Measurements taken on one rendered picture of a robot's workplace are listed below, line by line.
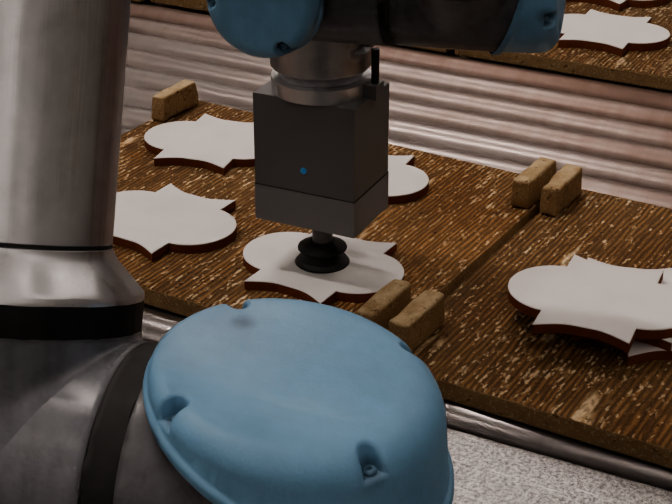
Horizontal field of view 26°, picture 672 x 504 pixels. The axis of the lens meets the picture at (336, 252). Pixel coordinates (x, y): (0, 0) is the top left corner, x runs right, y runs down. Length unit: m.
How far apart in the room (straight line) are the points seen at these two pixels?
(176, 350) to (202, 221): 0.66
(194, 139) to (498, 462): 0.54
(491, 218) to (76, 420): 0.72
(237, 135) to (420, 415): 0.86
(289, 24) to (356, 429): 0.42
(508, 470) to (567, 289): 0.18
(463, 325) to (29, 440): 0.56
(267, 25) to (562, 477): 0.35
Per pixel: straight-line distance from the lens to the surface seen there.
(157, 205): 1.25
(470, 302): 1.11
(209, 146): 1.36
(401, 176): 1.30
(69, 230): 0.60
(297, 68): 1.05
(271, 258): 1.15
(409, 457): 0.54
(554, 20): 0.91
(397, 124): 1.48
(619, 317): 1.05
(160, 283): 1.14
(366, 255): 1.16
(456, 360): 1.04
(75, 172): 0.59
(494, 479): 0.96
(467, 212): 1.25
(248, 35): 0.92
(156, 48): 1.73
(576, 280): 1.10
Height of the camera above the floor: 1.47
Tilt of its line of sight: 27 degrees down
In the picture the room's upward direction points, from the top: straight up
